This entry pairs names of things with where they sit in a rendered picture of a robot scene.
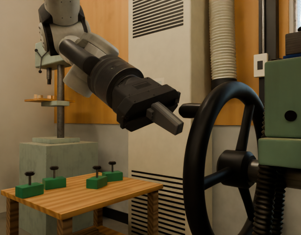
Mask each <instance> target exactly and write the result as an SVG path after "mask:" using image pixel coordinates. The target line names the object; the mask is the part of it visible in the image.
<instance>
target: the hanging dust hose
mask: <svg viewBox="0 0 301 235"><path fill-rule="evenodd" d="M234 11H235V10H234V0H209V25H210V26H209V27H210V28H209V30H210V31H209V32H210V34H209V35H210V49H211V50H210V54H211V55H210V57H211V58H210V59H211V61H210V62H211V68H212V69H211V71H212V72H211V73H212V74H211V76H212V77H211V79H212V80H211V81H212V90H213V89H214V88H215V87H217V86H219V85H220V84H222V83H225V82H228V81H237V78H236V76H237V75H236V74H237V72H236V71H237V70H236V68H237V67H236V64H235V63H236V61H235V60H236V58H235V57H236V53H235V52H236V50H235V49H236V48H235V46H236V45H235V43H236V42H235V41H236V40H235V20H234V19H235V15H234V14H235V12H234Z"/></svg>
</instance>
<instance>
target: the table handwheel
mask: <svg viewBox="0 0 301 235"><path fill-rule="evenodd" d="M232 98H237V99H239V100H240V101H241V102H242V103H243V104H244V105H245V107H244V112H243V118H242V123H241V128H240V132H239V137H238V141H237V145H236V149H235V150H225V151H223V152H222V154H221V155H220V156H219V158H218V161H217V171H216V172H215V173H213V174H210V175H207V176H205V159H206V153H207V148H208V143H209V138H210V135H211V132H212V128H213V125H214V123H215V120H216V118H217V116H218V114H219V112H220V110H221V109H222V107H223V106H224V105H225V103H226V102H228V101H229V100H230V99H232ZM264 111H265V110H264V106H263V104H262V102H261V100H260V98H259V97H258V95H257V94H256V93H255V92H254V90H253V89H252V88H251V87H249V86H248V85H246V84H245V83H242V82H238V81H228V82H225V83H222V84H220V85H219V86H217V87H215V88H214V89H213V90H212V91H211V92H210V93H209V94H208V95H207V96H206V98H205V99H204V100H203V102H202V104H201V105H200V107H199V109H198V111H197V113H196V115H195V117H194V120H193V122H192V125H191V128H190V132H189V135H188V139H187V143H186V148H185V157H184V165H183V198H184V206H185V213H186V218H187V221H188V225H189V228H190V231H191V233H192V235H215V234H214V232H213V230H212V227H211V225H210V222H209V218H208V214H207V210H206V203H205V190H206V189H208V188H210V187H212V186H214V185H216V184H218V183H220V182H221V183H222V184H223V185H225V186H231V187H238V189H239V192H240V195H241V198H242V200H243V203H244V206H245V209H246V213H247V216H248V218H247V220H246V222H245V224H244V226H243V228H242V229H241V231H240V232H239V234H238V235H253V234H252V232H253V229H252V228H253V227H254V225H253V222H254V219H253V218H254V217H255V216H254V212H255V210H254V208H255V207H256V206H255V203H256V200H255V198H257V196H256V195H255V194H256V193H257V191H256V190H255V194H254V199H253V202H252V198H251V195H250V191H249V188H250V187H251V186H253V185H254V183H256V184H257V183H258V181H257V179H258V178H259V177H258V176H257V175H258V174H259V172H258V169H259V166H258V165H259V163H258V160H257V159H256V158H255V156H254V155H253V154H252V153H251V152H248V151H246V149H247V143H248V137H249V132H250V126H251V121H253V125H254V129H255V133H256V139H257V147H258V140H259V139H260V138H261V136H262V135H263V134H262V133H261V132H262V131H263V129H262V126H263V123H262V122H263V121H264V119H263V117H264V114H263V112H264ZM284 173H285V174H284V175H283V177H284V178H285V179H284V180H283V181H284V182H285V186H286V187H288V188H294V189H300V190H301V169H295V168H287V167H286V170H285V171H284ZM257 188H258V187H257V186H256V189H257Z"/></svg>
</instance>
